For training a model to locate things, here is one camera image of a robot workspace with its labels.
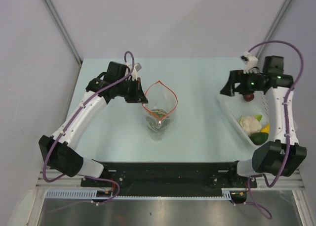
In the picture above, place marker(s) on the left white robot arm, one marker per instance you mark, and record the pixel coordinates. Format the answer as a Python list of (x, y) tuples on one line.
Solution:
[(59, 149)]

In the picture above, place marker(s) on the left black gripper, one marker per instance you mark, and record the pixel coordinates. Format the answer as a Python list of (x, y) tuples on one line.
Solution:
[(138, 96)]

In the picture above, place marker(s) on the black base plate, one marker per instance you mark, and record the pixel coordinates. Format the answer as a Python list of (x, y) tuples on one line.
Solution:
[(173, 179)]

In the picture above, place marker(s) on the white cable duct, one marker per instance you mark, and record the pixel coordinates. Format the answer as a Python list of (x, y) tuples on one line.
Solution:
[(93, 194)]

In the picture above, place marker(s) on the yellow pepper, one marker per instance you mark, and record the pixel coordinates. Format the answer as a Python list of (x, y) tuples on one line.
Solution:
[(266, 129)]

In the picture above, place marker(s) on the clear zip top bag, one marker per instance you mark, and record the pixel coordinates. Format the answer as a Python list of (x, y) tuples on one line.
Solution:
[(160, 96)]

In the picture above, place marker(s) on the green avocado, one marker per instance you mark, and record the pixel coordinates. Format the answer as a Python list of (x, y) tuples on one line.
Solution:
[(259, 138)]

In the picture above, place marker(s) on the white cauliflower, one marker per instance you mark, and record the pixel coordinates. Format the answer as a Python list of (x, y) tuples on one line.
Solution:
[(249, 124)]

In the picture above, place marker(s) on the white plastic basket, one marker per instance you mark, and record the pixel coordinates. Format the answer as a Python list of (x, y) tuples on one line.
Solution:
[(267, 107)]

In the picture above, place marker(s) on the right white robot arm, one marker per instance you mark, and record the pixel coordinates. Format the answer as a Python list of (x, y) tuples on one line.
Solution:
[(281, 155)]

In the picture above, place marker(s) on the dark red plum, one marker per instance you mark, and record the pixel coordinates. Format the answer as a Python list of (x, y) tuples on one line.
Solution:
[(249, 97)]

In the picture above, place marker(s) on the green melon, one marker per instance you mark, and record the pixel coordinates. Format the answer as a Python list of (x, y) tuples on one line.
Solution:
[(158, 120)]

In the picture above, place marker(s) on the lime green fruit piece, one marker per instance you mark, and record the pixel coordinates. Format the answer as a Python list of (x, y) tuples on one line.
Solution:
[(258, 117)]

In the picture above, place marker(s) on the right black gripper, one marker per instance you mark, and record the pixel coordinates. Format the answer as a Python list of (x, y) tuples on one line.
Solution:
[(236, 76)]

